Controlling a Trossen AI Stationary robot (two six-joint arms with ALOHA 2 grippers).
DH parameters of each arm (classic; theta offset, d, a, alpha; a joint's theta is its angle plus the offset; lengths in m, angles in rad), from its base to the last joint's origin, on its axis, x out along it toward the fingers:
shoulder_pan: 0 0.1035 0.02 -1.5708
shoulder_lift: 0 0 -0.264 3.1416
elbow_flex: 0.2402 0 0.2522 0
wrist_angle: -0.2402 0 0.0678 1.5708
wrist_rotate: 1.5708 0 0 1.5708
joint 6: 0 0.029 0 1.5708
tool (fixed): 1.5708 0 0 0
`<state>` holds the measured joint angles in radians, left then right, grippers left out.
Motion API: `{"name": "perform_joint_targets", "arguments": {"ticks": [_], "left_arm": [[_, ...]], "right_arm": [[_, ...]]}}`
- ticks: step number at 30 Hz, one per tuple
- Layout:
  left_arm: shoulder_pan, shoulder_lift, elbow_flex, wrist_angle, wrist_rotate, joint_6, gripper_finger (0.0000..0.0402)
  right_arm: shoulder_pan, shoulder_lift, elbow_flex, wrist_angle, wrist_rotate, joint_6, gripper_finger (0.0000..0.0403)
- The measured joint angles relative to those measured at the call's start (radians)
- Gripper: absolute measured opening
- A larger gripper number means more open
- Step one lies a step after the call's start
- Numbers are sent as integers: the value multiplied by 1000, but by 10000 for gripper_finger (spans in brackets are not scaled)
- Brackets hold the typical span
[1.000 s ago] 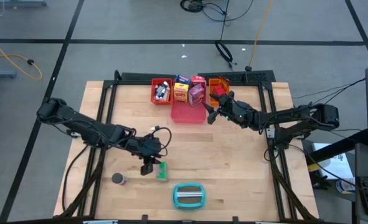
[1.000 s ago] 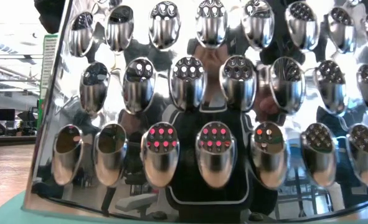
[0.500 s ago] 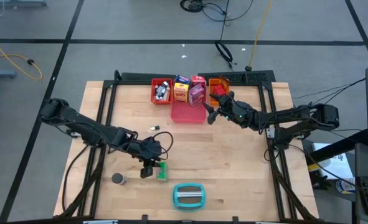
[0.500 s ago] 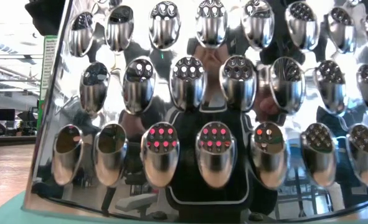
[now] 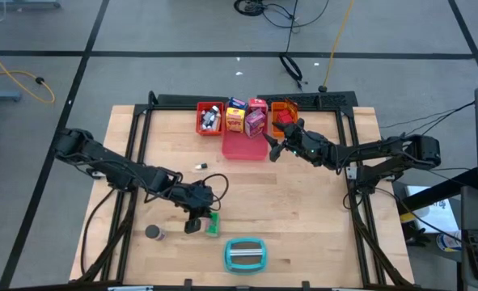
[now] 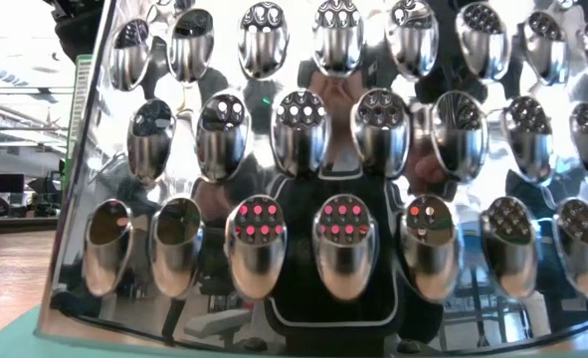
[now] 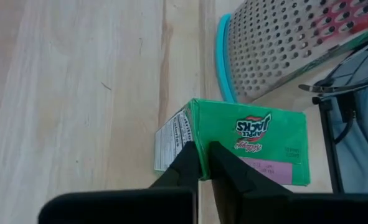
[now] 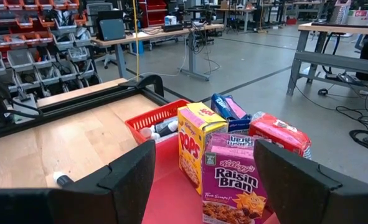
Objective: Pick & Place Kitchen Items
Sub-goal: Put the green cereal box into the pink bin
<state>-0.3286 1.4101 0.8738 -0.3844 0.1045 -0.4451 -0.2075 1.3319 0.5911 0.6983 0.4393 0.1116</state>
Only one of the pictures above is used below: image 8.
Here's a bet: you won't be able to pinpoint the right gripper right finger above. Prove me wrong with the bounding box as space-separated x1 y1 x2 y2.
253 139 368 224

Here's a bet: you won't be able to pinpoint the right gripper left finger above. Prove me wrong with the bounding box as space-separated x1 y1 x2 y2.
0 139 157 224

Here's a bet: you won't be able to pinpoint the purple Raisin Bran cereal box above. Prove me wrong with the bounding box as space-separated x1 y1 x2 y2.
201 133 269 224

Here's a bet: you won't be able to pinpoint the blue cereal box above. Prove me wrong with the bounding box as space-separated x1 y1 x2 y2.
210 93 253 136

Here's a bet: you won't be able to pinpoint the yellow Corn Pops cereal box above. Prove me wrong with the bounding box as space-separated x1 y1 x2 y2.
177 101 229 196

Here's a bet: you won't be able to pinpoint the red cereal box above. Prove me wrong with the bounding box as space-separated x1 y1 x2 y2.
248 111 313 161

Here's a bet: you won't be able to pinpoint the red plastic tray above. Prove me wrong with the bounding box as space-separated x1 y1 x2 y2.
141 133 281 224

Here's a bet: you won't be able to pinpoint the red plastic basket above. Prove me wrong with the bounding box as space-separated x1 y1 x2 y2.
124 98 191 146

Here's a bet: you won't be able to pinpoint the storage bin rack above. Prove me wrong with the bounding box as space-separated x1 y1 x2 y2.
0 0 104 105

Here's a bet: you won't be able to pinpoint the wooden desk grey legs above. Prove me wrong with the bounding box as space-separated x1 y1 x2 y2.
90 22 225 82

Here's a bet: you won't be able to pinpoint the red cabinet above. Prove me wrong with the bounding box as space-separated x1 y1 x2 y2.
138 0 169 28

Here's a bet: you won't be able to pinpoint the black floor cables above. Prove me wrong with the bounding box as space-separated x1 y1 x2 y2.
291 70 368 154

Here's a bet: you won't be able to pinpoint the silver mounting bracket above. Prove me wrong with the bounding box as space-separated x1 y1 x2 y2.
11 92 39 124

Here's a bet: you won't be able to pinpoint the wooden workbench grey frame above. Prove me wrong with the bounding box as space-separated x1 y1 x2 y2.
285 21 368 96

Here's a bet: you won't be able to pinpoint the yellow cable with black plug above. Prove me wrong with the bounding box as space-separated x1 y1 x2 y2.
131 0 140 82

